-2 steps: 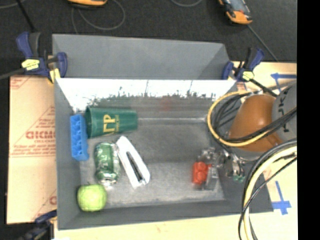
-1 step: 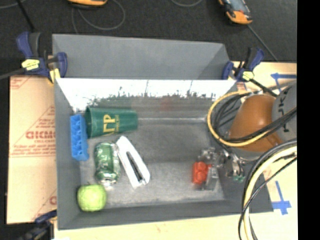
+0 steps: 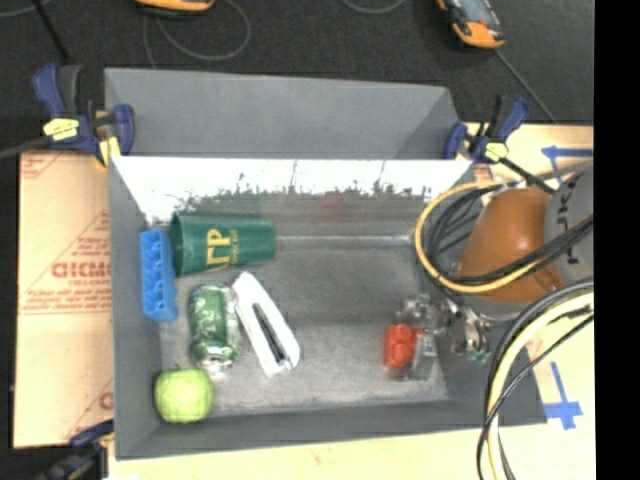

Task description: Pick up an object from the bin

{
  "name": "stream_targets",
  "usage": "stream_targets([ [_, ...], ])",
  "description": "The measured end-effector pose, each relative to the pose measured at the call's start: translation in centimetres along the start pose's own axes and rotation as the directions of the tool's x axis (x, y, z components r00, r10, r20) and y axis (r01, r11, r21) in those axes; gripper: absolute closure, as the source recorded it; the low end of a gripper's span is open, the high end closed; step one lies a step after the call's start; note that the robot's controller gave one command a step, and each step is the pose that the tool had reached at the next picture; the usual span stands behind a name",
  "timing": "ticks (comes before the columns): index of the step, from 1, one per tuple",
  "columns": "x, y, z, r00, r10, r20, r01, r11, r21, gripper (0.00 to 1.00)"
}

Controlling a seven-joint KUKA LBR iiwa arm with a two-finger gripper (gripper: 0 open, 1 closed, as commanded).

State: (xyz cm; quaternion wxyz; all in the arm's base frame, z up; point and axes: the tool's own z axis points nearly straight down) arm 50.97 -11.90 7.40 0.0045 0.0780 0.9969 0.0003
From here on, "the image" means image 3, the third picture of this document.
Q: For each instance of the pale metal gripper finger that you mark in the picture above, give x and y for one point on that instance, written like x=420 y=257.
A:
x=424 y=357
x=416 y=311

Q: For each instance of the red toy brick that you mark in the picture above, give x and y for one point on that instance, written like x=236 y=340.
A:
x=400 y=345

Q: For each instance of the grey metal bin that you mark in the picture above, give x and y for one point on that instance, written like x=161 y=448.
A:
x=340 y=288

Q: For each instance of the white flat case, black slot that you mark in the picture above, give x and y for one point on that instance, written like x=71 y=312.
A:
x=265 y=325

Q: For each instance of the crushed green drink can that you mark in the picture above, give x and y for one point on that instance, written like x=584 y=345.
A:
x=214 y=325

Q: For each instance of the dark green plastic cup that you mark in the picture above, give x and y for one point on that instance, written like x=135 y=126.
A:
x=220 y=243

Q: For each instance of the green apple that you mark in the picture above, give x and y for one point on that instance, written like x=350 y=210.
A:
x=183 y=395

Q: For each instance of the blue toy brick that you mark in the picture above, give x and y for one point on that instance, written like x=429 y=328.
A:
x=158 y=278

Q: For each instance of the brown cardboard board, red print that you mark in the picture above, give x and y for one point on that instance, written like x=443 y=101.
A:
x=60 y=268

